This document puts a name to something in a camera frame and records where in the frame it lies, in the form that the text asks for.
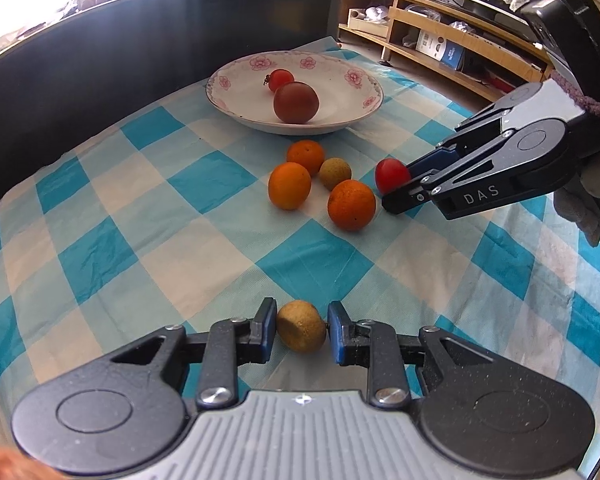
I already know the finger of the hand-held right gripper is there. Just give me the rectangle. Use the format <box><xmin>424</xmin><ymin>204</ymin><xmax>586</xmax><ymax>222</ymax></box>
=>
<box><xmin>381</xmin><ymin>129</ymin><xmax>522</xmax><ymax>217</ymax></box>
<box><xmin>405</xmin><ymin>81</ymin><xmax>549</xmax><ymax>182</ymax></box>

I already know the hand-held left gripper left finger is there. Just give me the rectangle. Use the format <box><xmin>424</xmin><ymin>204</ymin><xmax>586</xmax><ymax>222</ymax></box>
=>
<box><xmin>111</xmin><ymin>297</ymin><xmax>279</xmax><ymax>408</ymax></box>

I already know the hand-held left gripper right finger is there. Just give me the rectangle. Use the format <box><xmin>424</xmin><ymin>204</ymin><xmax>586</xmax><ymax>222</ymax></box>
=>
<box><xmin>327</xmin><ymin>301</ymin><xmax>481</xmax><ymax>408</ymax></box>

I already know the red cherry tomato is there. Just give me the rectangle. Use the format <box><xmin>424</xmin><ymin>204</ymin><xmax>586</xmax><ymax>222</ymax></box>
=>
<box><xmin>374</xmin><ymin>158</ymin><xmax>412</xmax><ymax>196</ymax></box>

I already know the orange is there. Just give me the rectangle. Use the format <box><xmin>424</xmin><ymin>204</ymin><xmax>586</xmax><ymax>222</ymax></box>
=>
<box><xmin>327</xmin><ymin>179</ymin><xmax>377</xmax><ymax>232</ymax></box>
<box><xmin>268</xmin><ymin>162</ymin><xmax>312</xmax><ymax>211</ymax></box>
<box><xmin>286</xmin><ymin>140</ymin><xmax>327</xmax><ymax>177</ymax></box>

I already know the greenish brown round fruit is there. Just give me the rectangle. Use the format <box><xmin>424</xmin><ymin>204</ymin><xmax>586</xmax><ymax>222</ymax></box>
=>
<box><xmin>319</xmin><ymin>158</ymin><xmax>353</xmax><ymax>191</ymax></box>

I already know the white floral bowl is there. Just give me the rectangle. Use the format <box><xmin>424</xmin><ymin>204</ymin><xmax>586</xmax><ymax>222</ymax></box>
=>
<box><xmin>205</xmin><ymin>51</ymin><xmax>385</xmax><ymax>136</ymax></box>

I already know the large dark red tomato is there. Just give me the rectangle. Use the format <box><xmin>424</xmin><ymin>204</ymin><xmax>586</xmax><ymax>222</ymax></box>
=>
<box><xmin>273</xmin><ymin>81</ymin><xmax>321</xmax><ymax>125</ymax></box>

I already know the small red tomato with stem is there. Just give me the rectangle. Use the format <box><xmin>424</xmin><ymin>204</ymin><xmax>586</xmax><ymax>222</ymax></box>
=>
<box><xmin>264</xmin><ymin>69</ymin><xmax>296</xmax><ymax>93</ymax></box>

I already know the person's right hand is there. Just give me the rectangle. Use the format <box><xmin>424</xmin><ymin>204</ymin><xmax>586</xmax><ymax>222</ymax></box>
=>
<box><xmin>552</xmin><ymin>156</ymin><xmax>600</xmax><ymax>248</ymax></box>

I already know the blue and white box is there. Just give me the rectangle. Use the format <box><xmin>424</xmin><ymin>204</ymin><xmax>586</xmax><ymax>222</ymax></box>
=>
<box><xmin>415</xmin><ymin>30</ymin><xmax>464</xmax><ymax>69</ymax></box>

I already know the blue checkered tablecloth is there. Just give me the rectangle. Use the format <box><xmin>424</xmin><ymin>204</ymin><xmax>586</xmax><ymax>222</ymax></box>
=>
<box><xmin>0</xmin><ymin>42</ymin><xmax>600</xmax><ymax>441</ymax></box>

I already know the wooden cabinet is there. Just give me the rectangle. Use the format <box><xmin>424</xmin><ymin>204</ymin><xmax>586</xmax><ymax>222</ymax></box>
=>
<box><xmin>337</xmin><ymin>0</ymin><xmax>556</xmax><ymax>106</ymax></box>

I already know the white open box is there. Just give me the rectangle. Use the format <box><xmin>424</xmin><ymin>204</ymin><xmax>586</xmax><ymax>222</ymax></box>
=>
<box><xmin>347</xmin><ymin>7</ymin><xmax>392</xmax><ymax>37</ymax></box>

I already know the orange fuzzy cloth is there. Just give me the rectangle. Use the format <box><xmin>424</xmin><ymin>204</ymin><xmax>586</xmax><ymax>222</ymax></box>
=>
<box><xmin>0</xmin><ymin>427</ymin><xmax>48</xmax><ymax>480</ymax></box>

